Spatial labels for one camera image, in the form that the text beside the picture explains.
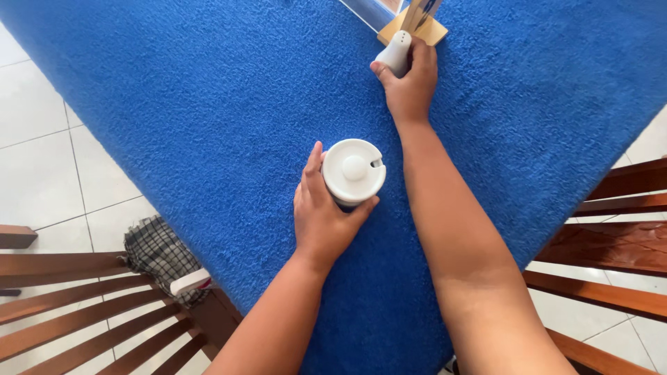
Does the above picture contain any person's left hand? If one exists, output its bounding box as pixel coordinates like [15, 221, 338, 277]
[293, 141, 380, 270]

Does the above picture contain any person's right hand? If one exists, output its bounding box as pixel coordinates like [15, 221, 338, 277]
[370, 36, 439, 126]

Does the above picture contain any white ceramic shaker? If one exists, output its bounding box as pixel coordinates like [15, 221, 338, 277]
[374, 30, 413, 79]

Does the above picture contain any white lidded ceramic jar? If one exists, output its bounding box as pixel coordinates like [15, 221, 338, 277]
[321, 139, 387, 213]

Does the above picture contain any wooden napkin holder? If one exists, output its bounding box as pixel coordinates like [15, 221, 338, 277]
[377, 0, 449, 48]

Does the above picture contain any clear acrylic stand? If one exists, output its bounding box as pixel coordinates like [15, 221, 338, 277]
[339, 0, 404, 34]

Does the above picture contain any blue fuzzy tablecloth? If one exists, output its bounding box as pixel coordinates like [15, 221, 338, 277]
[0, 0, 667, 375]

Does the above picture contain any white plastic object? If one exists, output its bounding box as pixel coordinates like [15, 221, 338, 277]
[170, 268, 213, 298]

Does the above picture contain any checkered cloth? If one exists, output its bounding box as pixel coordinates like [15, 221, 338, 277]
[123, 215, 212, 308]

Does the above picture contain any brown wooden slatted chair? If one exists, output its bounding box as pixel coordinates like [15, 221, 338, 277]
[0, 224, 244, 375]
[522, 156, 667, 375]

